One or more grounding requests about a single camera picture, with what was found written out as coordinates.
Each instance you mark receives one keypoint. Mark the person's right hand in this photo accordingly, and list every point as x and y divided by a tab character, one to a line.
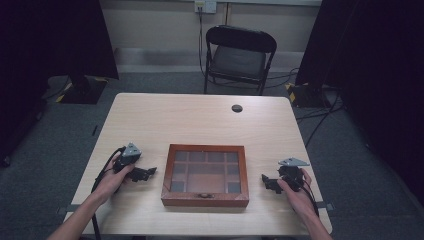
298	196

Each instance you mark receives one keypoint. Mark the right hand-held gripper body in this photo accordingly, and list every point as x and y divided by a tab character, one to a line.
292	173

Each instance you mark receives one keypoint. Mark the person's left hand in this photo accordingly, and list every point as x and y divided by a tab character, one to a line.
111	180

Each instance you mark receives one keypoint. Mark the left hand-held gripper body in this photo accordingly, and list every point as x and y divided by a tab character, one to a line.
128	156

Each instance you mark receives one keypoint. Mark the black folding chair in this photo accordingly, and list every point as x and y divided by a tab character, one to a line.
238	60

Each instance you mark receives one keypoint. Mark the black yellow-striped stand base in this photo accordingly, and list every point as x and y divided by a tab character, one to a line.
305	95

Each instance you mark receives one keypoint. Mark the wooden glass-lid box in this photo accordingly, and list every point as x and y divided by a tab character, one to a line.
205	196

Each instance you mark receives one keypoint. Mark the white wall socket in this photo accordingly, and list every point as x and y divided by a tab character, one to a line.
205	6

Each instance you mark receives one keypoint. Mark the black table grommet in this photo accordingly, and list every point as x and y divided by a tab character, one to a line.
237	108

